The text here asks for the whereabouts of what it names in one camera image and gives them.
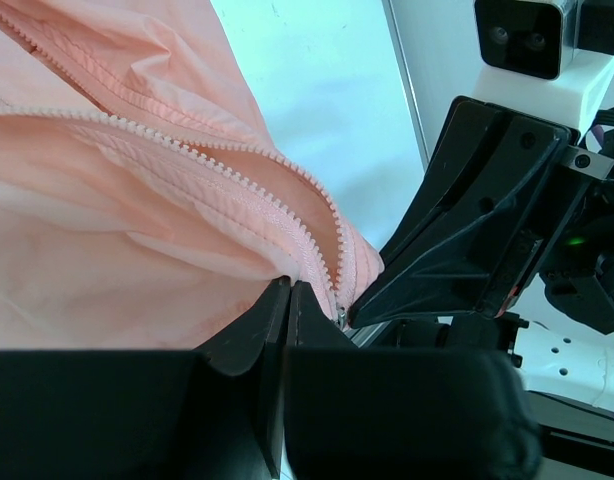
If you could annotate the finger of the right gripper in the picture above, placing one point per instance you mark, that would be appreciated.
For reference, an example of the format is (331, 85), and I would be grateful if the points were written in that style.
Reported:
(480, 224)

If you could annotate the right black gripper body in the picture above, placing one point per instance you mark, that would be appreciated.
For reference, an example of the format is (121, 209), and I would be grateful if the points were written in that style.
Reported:
(555, 211)

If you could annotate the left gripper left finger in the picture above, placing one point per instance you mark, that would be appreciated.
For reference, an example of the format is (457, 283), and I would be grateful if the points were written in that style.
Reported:
(208, 413)

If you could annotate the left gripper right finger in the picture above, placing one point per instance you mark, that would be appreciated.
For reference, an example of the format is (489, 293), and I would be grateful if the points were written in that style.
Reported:
(390, 413)

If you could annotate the pink zip-up jacket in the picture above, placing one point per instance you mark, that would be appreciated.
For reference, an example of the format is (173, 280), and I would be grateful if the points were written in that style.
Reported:
(143, 203)

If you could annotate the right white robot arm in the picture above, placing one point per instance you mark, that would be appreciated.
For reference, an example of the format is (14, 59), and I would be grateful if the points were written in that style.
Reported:
(549, 362)

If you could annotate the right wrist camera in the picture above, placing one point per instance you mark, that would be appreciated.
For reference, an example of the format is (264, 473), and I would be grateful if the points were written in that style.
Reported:
(541, 38)

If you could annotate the front aluminium rail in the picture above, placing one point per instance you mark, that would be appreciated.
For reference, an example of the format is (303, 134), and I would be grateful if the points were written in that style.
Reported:
(406, 80)

